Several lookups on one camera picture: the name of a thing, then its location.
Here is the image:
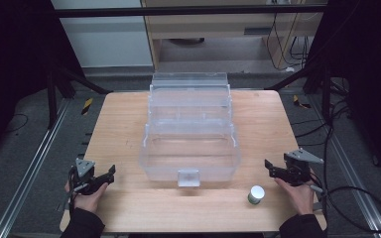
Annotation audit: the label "person's left hand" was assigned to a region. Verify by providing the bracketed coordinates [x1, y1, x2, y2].
[63, 180, 110, 214]

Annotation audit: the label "person's right hand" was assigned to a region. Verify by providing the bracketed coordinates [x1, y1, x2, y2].
[274, 177, 317, 216]

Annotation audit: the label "black looped gripper cable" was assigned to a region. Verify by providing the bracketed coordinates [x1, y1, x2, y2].
[309, 182, 381, 234]

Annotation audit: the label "black horizontal frame bar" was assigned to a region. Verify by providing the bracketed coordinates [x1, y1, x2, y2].
[54, 4, 329, 19]

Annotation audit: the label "small white-lidded green jar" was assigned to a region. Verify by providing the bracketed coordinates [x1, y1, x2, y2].
[247, 184, 266, 205]

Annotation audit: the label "light wooden desk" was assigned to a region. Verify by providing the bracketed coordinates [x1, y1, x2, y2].
[141, 0, 329, 71]

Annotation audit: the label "black hanging desk cables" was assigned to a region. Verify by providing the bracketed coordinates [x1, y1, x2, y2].
[265, 13, 312, 71]

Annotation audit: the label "aluminium floor rail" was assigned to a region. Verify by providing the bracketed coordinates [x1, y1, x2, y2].
[0, 98, 71, 238]
[309, 97, 381, 238]

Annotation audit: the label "clear plastic tiered storage box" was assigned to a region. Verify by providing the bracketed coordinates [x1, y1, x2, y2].
[138, 71, 242, 188]

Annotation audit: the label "black floor cable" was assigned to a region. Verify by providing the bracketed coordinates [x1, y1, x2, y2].
[4, 113, 30, 134]
[291, 98, 353, 148]

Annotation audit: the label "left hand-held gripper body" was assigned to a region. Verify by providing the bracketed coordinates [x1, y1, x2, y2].
[67, 158, 97, 196]

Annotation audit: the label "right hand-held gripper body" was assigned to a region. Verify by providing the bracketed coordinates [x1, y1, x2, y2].
[283, 148, 325, 186]

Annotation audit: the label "yellow black tape marker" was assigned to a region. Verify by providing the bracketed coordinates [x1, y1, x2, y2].
[80, 97, 94, 116]
[292, 94, 312, 110]

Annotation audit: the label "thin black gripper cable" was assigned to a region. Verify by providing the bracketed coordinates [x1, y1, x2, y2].
[66, 168, 77, 213]

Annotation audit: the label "black curtain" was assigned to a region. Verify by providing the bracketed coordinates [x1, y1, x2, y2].
[0, 0, 86, 167]
[306, 0, 381, 186]

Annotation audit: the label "white cabinet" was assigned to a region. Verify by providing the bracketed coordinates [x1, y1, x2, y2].
[51, 0, 154, 68]

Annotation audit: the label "black metal stand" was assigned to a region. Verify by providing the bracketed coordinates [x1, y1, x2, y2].
[265, 60, 333, 124]
[45, 60, 113, 131]

